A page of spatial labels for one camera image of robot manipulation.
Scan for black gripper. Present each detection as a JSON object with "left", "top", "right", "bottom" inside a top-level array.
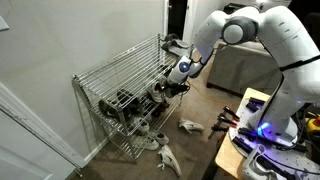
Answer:
[{"left": 160, "top": 83, "right": 191, "bottom": 100}]

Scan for dark brown shoe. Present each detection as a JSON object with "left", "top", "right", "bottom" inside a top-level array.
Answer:
[{"left": 156, "top": 99, "right": 171, "bottom": 112}]

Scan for dark grey slip-on shoe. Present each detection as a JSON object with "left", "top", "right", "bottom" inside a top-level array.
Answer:
[{"left": 159, "top": 64, "right": 173, "bottom": 80}]

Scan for black shoe white stripes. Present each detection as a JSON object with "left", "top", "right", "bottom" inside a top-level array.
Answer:
[{"left": 146, "top": 103, "right": 162, "bottom": 119}]

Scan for black sneaker white swoosh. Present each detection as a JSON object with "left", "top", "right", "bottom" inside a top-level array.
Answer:
[
  {"left": 116, "top": 88, "right": 145, "bottom": 117},
  {"left": 97, "top": 99, "right": 125, "bottom": 124}
]

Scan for small white shoe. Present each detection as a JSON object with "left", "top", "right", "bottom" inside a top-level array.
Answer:
[{"left": 133, "top": 117, "right": 151, "bottom": 135}]

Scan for white Nike sneaker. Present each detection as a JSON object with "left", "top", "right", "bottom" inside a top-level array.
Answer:
[
  {"left": 156, "top": 144, "right": 183, "bottom": 178},
  {"left": 177, "top": 117, "right": 206, "bottom": 135}
]

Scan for black grey slide sandal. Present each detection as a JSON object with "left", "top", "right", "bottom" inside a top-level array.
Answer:
[
  {"left": 164, "top": 32, "right": 192, "bottom": 50},
  {"left": 161, "top": 40, "right": 190, "bottom": 59}
]

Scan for white knit sneaker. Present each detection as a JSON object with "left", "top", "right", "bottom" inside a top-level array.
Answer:
[
  {"left": 151, "top": 130, "right": 170, "bottom": 146},
  {"left": 131, "top": 134, "right": 161, "bottom": 152}
]

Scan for black orange bar clamp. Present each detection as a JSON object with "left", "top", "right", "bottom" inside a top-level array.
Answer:
[
  {"left": 207, "top": 123, "right": 231, "bottom": 140},
  {"left": 222, "top": 105, "right": 241, "bottom": 123},
  {"left": 216, "top": 112, "right": 239, "bottom": 130}
]

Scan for grey sofa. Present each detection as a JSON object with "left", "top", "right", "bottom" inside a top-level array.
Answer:
[{"left": 206, "top": 38, "right": 285, "bottom": 97}]

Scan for short black metal block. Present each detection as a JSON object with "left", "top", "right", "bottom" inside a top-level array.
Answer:
[{"left": 245, "top": 96, "right": 267, "bottom": 113}]

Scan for black aluminium extrusion bar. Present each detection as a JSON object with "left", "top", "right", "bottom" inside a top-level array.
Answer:
[
  {"left": 237, "top": 127, "right": 259, "bottom": 141},
  {"left": 231, "top": 135, "right": 298, "bottom": 180}
]

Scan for black speaker box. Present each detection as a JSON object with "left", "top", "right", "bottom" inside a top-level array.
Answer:
[{"left": 222, "top": 2, "right": 248, "bottom": 15}]

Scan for white curved plastic stand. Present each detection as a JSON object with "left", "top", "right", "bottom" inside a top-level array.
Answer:
[{"left": 241, "top": 144, "right": 268, "bottom": 180}]

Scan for small door stopper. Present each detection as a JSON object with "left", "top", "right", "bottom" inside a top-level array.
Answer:
[{"left": 73, "top": 167, "right": 85, "bottom": 179}]

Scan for red yellow emergency stop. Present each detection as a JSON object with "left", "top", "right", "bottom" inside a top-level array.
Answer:
[{"left": 305, "top": 114, "right": 320, "bottom": 135}]

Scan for white panel door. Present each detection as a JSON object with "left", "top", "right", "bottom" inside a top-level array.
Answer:
[{"left": 0, "top": 108, "right": 78, "bottom": 180}]

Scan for chrome wire shoe rack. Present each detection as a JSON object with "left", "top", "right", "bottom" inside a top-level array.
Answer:
[{"left": 71, "top": 33, "right": 195, "bottom": 165}]

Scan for yellow cable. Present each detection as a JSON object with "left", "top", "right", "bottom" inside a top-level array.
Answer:
[{"left": 185, "top": 79, "right": 243, "bottom": 105}]

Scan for round grey base plate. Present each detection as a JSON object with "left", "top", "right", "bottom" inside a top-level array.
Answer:
[{"left": 228, "top": 99, "right": 320, "bottom": 180}]

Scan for wooden table black frame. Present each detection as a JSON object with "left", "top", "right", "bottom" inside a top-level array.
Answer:
[{"left": 214, "top": 87, "right": 278, "bottom": 180}]

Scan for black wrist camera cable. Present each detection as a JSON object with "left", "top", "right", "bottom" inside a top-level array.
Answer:
[{"left": 190, "top": 45, "right": 320, "bottom": 73}]

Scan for black cable bundle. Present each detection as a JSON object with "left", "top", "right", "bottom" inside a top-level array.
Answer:
[{"left": 292, "top": 105, "right": 320, "bottom": 162}]

